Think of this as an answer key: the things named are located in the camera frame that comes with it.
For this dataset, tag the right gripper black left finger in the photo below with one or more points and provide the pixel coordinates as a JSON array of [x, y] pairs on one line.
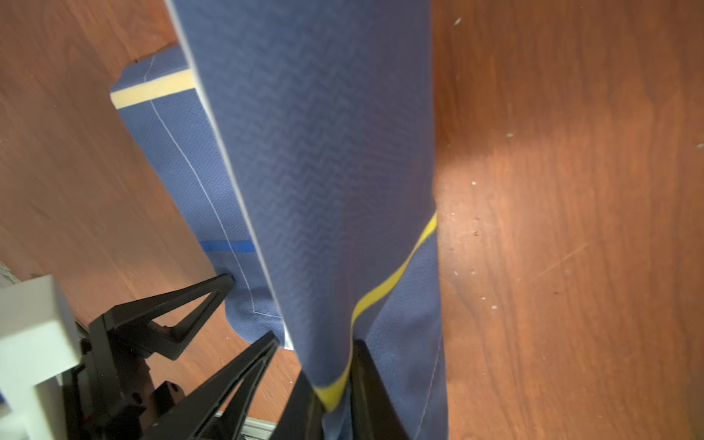
[[302, 418]]

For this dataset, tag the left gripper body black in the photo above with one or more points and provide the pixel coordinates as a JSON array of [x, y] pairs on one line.
[[110, 393]]

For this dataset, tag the blue checked pillowcase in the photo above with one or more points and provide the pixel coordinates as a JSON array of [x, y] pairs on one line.
[[297, 140]]

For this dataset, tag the aluminium frame rail front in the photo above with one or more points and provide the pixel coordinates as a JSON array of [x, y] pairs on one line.
[[250, 428]]

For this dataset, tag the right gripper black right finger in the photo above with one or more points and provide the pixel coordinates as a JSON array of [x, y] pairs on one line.
[[372, 413]]

